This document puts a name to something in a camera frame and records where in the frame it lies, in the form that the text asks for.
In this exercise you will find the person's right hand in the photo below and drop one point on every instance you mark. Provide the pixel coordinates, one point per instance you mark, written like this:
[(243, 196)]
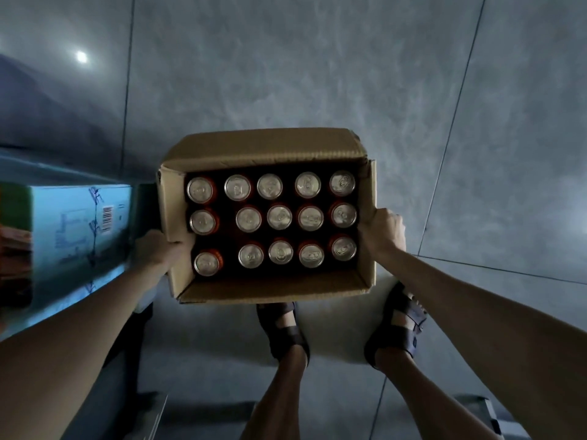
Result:
[(383, 233)]

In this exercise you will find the person's left hand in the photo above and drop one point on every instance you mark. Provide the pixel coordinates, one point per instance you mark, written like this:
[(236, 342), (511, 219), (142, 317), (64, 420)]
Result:
[(158, 252)]

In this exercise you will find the group of cans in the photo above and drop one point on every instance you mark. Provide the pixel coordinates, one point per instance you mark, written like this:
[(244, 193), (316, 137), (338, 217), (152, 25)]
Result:
[(280, 252)]

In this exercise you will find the brown cardboard box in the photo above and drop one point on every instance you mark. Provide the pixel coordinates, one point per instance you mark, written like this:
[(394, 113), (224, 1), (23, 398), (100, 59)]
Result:
[(266, 148)]

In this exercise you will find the person's right forearm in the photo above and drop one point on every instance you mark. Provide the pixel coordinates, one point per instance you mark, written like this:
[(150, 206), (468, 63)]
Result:
[(481, 325)]

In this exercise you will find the person's left forearm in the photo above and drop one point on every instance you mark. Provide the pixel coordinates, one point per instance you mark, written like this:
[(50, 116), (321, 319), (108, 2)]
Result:
[(69, 352)]

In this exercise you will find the person's right dark sandal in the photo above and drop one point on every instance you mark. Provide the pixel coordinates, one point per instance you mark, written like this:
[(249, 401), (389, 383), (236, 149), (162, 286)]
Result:
[(399, 336)]

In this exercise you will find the person's dark sandal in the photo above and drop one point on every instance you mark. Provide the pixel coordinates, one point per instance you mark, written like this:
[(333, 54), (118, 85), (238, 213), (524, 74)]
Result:
[(286, 336), (399, 336)]

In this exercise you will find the person's left dark sandal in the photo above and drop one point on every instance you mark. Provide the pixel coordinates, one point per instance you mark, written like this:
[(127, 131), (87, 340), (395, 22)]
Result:
[(286, 336)]

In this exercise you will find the person's left leg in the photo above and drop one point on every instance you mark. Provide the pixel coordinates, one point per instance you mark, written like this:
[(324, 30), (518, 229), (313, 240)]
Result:
[(275, 398)]

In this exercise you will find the light blue carton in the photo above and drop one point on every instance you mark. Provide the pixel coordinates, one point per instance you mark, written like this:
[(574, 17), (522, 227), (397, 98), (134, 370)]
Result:
[(69, 224)]

